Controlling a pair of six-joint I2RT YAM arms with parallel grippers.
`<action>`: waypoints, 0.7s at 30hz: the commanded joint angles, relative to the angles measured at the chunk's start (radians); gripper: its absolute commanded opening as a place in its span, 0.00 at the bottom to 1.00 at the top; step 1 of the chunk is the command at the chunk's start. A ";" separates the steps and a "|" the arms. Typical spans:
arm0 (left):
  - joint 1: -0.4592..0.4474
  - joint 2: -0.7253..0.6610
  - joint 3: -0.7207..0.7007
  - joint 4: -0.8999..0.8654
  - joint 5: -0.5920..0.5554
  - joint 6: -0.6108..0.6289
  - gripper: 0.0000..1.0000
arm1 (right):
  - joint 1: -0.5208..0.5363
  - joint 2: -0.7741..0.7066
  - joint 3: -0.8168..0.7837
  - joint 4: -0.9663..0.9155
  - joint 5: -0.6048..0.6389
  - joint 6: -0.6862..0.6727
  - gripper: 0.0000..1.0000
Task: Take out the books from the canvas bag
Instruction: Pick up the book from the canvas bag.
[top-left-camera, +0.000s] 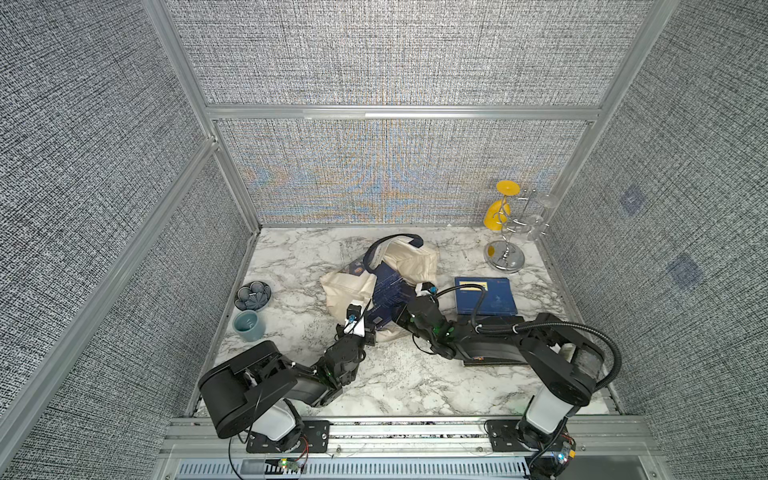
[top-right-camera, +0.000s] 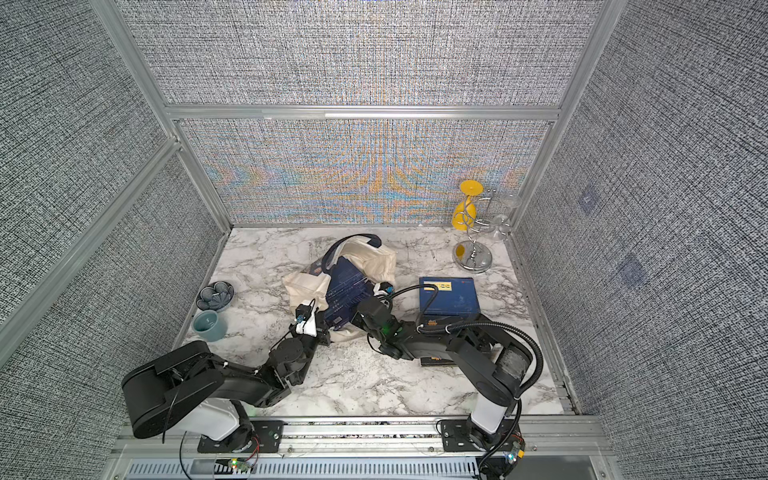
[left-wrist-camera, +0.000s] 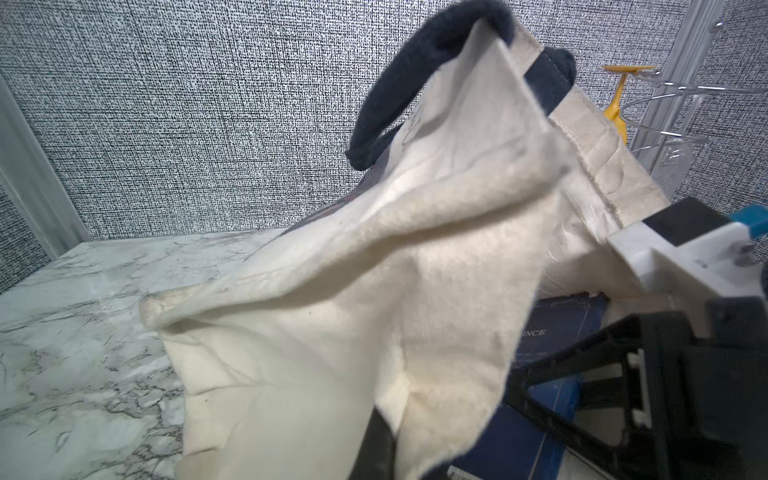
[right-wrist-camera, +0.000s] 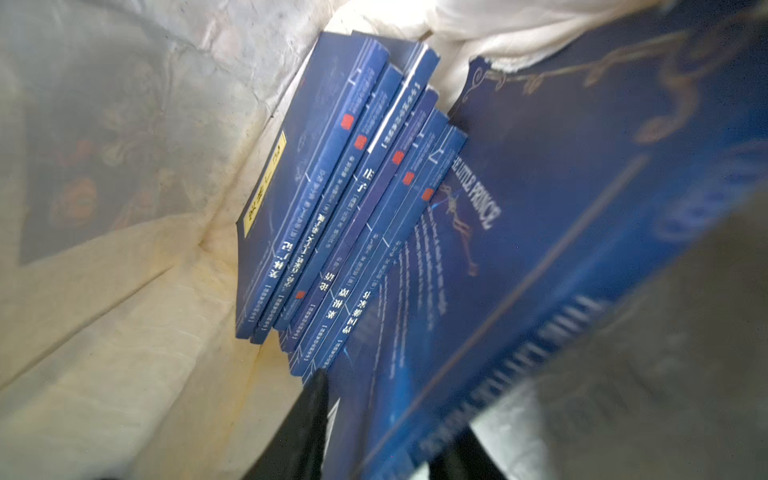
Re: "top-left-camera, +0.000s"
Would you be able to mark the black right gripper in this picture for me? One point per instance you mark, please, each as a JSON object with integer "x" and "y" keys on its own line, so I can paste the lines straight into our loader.
{"x": 402, "y": 315}

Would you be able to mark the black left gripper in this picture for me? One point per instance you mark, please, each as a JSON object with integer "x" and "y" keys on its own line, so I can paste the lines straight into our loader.
{"x": 368, "y": 336}

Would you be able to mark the cream canvas tote bag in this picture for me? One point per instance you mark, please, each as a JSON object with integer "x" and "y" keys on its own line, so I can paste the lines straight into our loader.
{"x": 408, "y": 254}

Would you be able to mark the dark blue book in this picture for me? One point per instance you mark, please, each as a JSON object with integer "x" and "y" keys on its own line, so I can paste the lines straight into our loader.
{"x": 498, "y": 300}

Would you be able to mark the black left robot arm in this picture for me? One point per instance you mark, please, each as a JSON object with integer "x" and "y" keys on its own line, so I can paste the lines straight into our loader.
{"x": 241, "y": 390}

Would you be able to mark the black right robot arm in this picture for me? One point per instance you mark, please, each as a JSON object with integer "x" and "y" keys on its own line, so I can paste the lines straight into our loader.
{"x": 571, "y": 360}

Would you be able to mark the teal ceramic cup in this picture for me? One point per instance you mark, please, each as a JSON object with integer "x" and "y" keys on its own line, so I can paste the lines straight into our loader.
{"x": 249, "y": 326}

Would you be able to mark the dark flower shaped dish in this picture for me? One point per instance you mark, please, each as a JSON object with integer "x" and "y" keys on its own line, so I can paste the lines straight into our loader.
{"x": 253, "y": 296}

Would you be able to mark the yellow wine glass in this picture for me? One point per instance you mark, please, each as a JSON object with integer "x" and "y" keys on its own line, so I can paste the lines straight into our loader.
{"x": 498, "y": 213}

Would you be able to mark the clear wine glass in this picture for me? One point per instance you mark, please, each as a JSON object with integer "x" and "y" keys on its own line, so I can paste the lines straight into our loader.
{"x": 537, "y": 220}

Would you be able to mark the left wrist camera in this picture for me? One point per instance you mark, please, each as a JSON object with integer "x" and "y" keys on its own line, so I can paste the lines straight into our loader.
{"x": 355, "y": 324}

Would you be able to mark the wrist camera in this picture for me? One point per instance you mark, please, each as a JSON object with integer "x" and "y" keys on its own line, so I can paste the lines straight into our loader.
{"x": 425, "y": 288}
{"x": 355, "y": 324}

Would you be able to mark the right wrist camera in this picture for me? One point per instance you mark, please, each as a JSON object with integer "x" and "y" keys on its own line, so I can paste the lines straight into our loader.
{"x": 425, "y": 288}

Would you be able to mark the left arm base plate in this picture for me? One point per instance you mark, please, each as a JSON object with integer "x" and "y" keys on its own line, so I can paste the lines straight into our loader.
{"x": 308, "y": 436}

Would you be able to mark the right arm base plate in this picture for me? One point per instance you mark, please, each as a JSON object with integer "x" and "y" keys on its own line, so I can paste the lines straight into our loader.
{"x": 512, "y": 435}

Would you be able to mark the aluminium front rail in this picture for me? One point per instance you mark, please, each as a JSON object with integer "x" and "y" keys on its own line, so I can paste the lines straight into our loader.
{"x": 607, "y": 447}

